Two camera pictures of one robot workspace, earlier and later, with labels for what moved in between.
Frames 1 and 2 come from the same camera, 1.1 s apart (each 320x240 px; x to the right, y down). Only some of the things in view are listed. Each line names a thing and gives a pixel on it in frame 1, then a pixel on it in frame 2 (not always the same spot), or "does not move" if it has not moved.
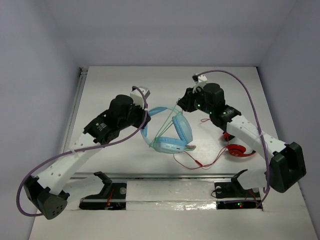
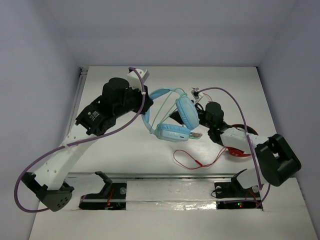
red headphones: x=237 y=150 does not move
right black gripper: x=186 y=102 -> x=175 y=115
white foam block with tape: x=172 y=195 does not move
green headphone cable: x=159 y=133 -> x=190 y=137
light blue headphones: x=168 y=145 -> x=188 y=114
